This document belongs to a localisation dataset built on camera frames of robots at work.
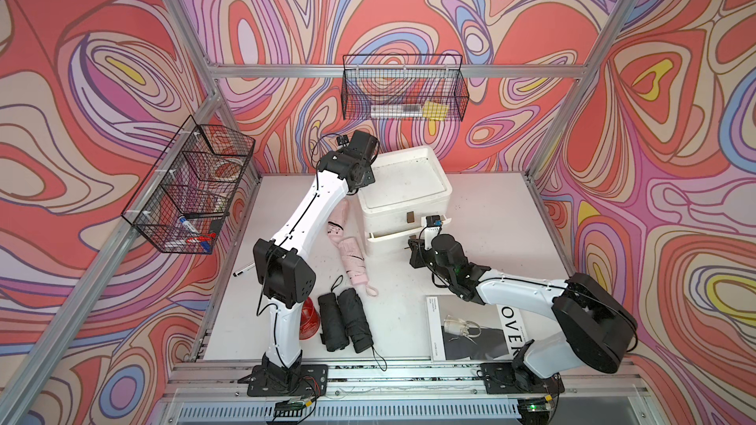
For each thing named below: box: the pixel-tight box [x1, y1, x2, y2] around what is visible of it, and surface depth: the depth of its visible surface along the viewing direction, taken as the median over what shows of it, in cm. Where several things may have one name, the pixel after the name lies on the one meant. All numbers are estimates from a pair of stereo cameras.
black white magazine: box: [426, 295, 530, 362], surface depth 79 cm
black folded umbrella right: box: [336, 287, 388, 372], surface depth 81 cm
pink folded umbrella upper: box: [326, 198, 350, 245], surface depth 103 cm
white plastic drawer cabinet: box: [357, 145, 453, 257], surface depth 86 cm
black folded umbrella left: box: [317, 275, 350, 353], surface depth 82 cm
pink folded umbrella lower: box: [338, 237, 378, 299], surface depth 93 cm
